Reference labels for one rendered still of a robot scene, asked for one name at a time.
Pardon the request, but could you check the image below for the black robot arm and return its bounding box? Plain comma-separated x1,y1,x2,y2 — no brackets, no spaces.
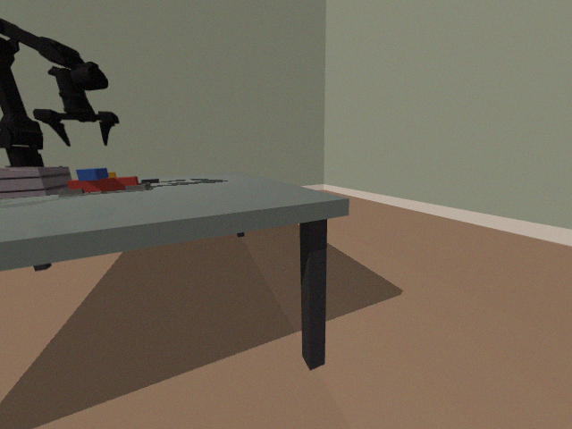
0,18,108,168

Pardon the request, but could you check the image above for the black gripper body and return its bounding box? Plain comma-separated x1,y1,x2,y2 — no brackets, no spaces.
33,89,119,124

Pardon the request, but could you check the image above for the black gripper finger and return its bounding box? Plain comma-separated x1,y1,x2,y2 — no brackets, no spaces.
99,122,115,146
42,120,71,147

